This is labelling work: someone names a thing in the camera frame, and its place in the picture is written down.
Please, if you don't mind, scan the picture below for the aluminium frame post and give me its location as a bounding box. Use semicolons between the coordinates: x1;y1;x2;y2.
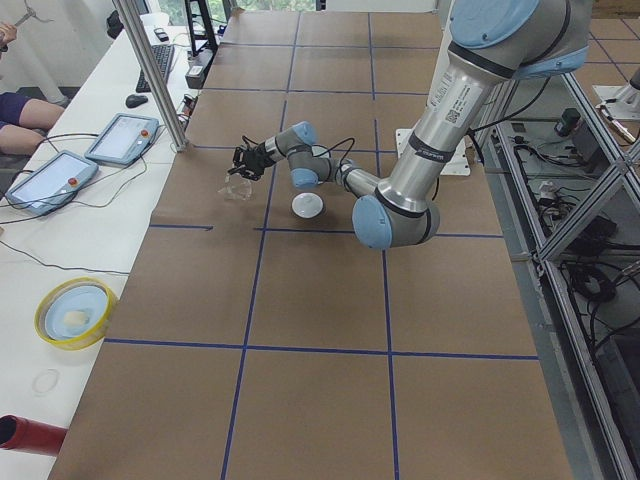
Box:
114;0;188;152

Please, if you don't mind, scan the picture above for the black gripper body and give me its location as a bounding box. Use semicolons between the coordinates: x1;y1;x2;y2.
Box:
232;144;274;176

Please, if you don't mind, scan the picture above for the black computer mouse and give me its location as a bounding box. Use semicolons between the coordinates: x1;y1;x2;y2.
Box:
125;94;149;109

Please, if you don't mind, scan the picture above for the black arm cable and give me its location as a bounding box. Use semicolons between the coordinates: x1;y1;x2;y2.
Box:
241;134;357;181

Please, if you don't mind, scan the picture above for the white ceramic lid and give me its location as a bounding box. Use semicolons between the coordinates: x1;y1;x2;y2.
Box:
291;192;324;219

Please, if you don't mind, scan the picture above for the seated person leg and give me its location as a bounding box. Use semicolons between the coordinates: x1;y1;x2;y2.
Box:
1;92;64;156

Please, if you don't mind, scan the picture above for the clear plastic funnel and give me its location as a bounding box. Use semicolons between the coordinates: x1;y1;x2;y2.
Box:
218;174;253;201

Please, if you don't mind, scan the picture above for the aluminium side frame rack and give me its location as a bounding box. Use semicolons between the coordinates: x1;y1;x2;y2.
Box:
475;74;639;479

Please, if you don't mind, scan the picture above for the yellow tape roll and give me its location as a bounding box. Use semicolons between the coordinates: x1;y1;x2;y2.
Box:
34;277;118;351

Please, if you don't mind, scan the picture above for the far teach pendant tablet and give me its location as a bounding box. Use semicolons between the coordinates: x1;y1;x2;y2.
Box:
84;113;160;166

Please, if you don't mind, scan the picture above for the red cylinder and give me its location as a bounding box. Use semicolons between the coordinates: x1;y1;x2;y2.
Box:
1;415;67;456

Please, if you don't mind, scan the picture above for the black keyboard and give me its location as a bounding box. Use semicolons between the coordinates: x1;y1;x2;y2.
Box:
134;43;176;94

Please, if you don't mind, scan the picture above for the teach pendant tablet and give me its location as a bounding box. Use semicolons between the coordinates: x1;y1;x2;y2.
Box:
5;150;98;215
84;113;160;166

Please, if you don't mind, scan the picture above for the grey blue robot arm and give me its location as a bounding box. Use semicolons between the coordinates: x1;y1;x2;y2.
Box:
229;1;593;250

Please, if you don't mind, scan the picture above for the near teach pendant tablet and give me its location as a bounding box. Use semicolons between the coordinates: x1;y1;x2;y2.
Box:
5;150;98;215

